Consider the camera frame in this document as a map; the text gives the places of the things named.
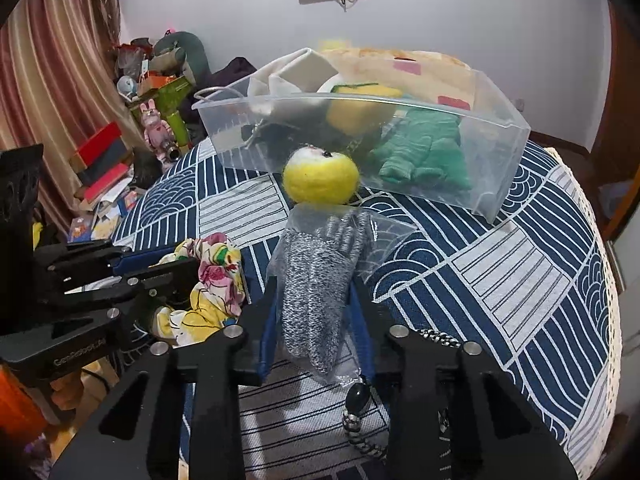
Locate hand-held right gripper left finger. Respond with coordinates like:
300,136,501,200
47,277,283,480

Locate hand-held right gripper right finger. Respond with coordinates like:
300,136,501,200
349,280,581,480

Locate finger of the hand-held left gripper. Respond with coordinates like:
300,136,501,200
0,257,203,387
32,240,176,294

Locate floral cloth scrunchie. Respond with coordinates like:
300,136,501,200
150,232,248,347

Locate grey gloves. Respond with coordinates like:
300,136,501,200
266,210,418,388

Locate clear plastic bin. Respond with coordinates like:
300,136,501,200
192,47,531,224

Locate black soft item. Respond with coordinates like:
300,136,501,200
242,120,307,171

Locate pile of books and papers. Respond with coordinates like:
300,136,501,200
67,180,147,244

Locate red and grey boxes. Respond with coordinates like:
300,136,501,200
70,121,132,188

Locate striped brown curtain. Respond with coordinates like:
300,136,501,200
0,0,146,233

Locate pink bunny figurine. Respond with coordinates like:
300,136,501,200
139,100,177,155

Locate yellow felt ball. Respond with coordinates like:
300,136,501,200
282,146,361,206

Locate blue white patterned bedspread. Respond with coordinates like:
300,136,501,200
112,137,623,480

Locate green box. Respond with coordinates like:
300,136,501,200
127,77,194,147

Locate green knit gloves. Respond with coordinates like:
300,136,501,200
372,105,473,192

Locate orange object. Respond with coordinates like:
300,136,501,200
0,364,47,443

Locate dark purple cloth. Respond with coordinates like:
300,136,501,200
210,57,258,92

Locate yellow felt pouch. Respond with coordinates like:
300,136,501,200
326,82,403,148

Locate green plush dinosaur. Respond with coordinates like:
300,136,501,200
152,31,213,86

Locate white cloth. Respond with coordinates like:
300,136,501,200
248,52,341,111

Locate cream printed pillow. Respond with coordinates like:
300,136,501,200
320,40,473,111

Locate black white braided cord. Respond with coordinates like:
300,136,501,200
342,327,461,463

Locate white cord loop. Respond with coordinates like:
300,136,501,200
192,85,252,107

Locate wooden door frame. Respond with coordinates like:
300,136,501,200
590,2,640,241

